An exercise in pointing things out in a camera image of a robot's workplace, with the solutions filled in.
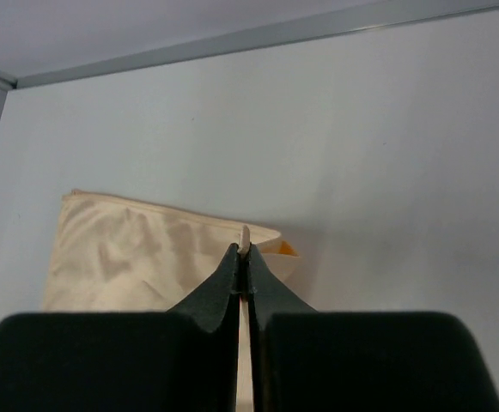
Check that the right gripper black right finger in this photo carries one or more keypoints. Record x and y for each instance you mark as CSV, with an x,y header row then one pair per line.
x,y
306,360

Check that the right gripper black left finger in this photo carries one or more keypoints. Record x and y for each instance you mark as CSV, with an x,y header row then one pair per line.
x,y
182,359

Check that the peach cloth napkin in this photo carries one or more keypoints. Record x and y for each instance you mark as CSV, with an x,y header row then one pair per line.
x,y
119,254

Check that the back aluminium frame rail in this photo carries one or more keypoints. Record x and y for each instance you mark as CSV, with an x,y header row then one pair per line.
x,y
351,20

